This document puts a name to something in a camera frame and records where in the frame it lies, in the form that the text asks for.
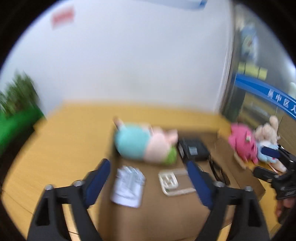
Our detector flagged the white clear phone case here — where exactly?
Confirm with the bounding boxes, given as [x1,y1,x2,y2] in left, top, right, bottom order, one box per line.
[158,168,196,197]

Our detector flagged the white packaged item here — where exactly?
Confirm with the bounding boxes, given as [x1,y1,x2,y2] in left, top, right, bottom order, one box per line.
[110,166,145,208]

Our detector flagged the potted green plants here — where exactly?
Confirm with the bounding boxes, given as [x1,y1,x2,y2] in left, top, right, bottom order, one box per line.
[1,72,39,118]

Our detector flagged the beige teddy bear plush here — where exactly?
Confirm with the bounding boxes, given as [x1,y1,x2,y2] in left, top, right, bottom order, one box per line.
[253,115,280,145]

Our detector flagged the red wall sign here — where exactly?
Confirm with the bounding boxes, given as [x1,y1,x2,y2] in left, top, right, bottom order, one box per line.
[51,7,75,28]

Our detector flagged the pink plush toy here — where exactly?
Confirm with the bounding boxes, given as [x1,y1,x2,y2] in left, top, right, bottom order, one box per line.
[228,123,258,164]

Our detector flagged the person right hand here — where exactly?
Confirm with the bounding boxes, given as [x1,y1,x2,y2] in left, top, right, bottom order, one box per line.
[275,197,295,224]

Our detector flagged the pig plush toy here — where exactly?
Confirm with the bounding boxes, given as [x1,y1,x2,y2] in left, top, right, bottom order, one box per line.
[113,117,179,165]

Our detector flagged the cardboard box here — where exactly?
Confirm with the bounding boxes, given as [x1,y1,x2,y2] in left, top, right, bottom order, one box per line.
[98,130,265,240]

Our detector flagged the light blue dog plush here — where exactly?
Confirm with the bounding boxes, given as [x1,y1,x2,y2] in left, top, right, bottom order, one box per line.
[257,141,287,173]

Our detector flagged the black product box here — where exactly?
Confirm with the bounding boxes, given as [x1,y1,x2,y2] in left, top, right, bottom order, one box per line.
[177,138,210,162]

